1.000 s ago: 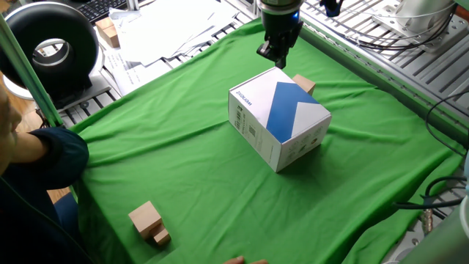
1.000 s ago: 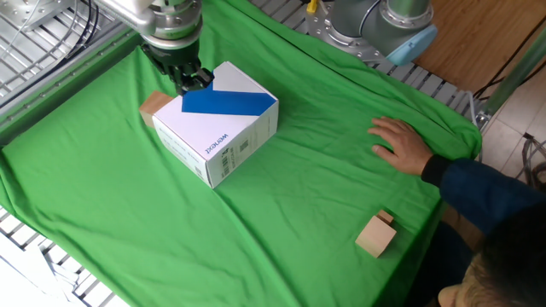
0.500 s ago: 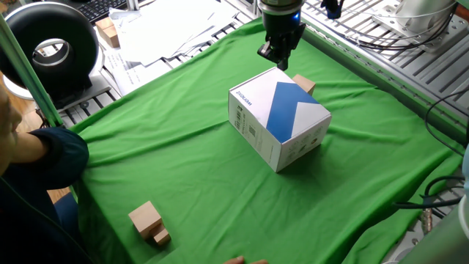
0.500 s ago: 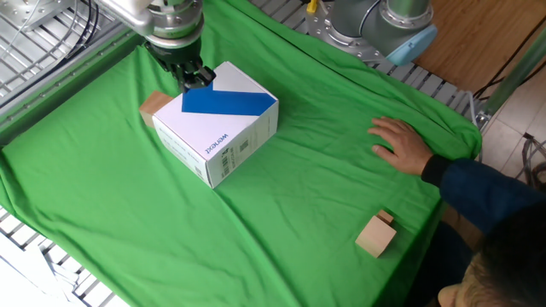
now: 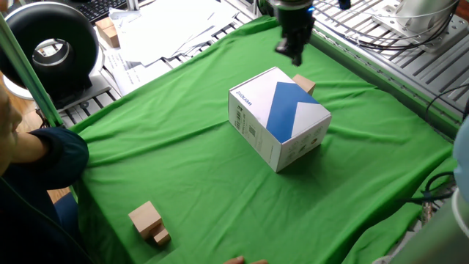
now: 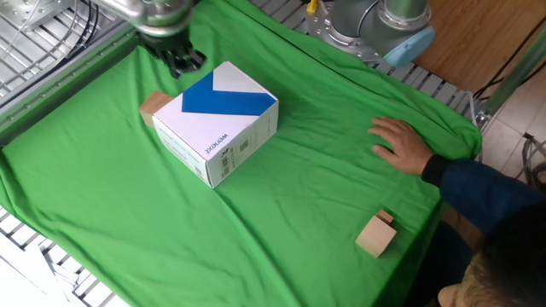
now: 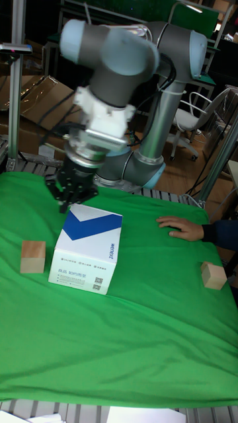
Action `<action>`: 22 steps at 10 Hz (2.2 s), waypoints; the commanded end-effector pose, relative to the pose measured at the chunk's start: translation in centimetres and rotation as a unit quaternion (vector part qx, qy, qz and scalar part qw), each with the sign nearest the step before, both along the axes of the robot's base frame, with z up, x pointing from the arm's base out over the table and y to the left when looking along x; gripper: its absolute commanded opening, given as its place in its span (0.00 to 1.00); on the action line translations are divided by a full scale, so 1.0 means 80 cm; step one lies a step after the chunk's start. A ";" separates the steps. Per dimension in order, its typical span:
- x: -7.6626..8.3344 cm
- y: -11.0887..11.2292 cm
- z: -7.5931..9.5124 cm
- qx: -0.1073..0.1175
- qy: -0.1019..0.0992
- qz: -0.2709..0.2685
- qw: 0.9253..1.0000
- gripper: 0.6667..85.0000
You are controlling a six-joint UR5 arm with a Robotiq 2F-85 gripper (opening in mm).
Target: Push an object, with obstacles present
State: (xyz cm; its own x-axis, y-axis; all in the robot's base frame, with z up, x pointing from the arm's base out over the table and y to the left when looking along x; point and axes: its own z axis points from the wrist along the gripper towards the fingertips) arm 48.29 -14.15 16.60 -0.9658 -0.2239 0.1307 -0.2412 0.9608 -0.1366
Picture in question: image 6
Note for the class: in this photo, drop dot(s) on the person's head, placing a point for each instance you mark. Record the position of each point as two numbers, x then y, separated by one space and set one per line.
512 256

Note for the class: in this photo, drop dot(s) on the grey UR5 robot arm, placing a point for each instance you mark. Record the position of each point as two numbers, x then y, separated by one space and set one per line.
384 30

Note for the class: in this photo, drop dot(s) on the brown wooden cube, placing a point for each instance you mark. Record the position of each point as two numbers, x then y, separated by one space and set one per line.
153 106

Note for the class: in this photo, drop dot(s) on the green cloth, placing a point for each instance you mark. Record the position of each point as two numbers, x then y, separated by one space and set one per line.
298 192

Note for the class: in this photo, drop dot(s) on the small wooden block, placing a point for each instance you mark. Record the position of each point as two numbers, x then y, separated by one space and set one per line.
385 216

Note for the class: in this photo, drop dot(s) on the person's right hand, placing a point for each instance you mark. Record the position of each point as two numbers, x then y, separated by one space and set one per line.
405 149

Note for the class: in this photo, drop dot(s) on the pale wooden cube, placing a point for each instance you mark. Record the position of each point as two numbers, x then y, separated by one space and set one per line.
375 239

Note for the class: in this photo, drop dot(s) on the silver perforated metal plate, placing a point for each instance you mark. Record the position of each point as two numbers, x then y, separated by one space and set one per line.
34 13

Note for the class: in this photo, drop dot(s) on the grey table side rail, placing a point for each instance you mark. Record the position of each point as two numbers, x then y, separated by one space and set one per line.
64 81

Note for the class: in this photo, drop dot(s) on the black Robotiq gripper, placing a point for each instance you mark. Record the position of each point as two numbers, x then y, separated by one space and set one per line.
164 42

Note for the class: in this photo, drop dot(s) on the white paper sheets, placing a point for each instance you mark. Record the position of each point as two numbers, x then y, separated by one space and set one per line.
21 281

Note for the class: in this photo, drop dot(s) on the person's torso and legs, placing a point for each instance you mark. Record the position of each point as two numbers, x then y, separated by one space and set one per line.
443 264

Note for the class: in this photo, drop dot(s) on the white blue cardboard box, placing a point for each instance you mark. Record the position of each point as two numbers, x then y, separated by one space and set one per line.
213 128

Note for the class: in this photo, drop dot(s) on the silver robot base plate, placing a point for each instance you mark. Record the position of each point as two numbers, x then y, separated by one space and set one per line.
341 42

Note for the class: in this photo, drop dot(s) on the yellow clip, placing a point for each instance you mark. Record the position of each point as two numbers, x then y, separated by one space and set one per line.
311 6

